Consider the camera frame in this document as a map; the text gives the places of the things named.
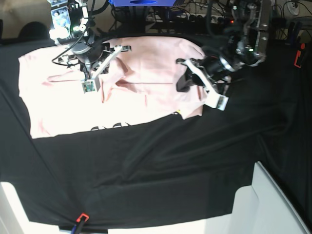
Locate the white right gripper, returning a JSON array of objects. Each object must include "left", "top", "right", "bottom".
[{"left": 81, "top": 44, "right": 132, "bottom": 93}]

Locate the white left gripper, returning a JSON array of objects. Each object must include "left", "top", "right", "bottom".
[{"left": 176, "top": 58, "right": 229, "bottom": 111}]

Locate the pale pink T-shirt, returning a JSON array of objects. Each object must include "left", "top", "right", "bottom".
[{"left": 19, "top": 36, "right": 207, "bottom": 138}]

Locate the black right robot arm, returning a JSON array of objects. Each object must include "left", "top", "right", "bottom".
[{"left": 49, "top": 0, "right": 131, "bottom": 93}]

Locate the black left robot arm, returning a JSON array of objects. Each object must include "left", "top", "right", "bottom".
[{"left": 176, "top": 0, "right": 272, "bottom": 111}]

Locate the black power strip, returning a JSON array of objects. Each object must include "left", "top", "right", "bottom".
[{"left": 146, "top": 13, "right": 235, "bottom": 25}]

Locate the blue plastic base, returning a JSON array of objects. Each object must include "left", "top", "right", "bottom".
[{"left": 109, "top": 0, "right": 185, "bottom": 7}]

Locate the black table cloth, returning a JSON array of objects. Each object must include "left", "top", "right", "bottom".
[{"left": 0, "top": 42, "right": 312, "bottom": 230}]

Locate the red blue tool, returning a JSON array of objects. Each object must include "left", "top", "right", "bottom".
[{"left": 70, "top": 213, "right": 90, "bottom": 234}]

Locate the red bracket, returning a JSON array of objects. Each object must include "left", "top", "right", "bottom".
[{"left": 294, "top": 43, "right": 306, "bottom": 68}]

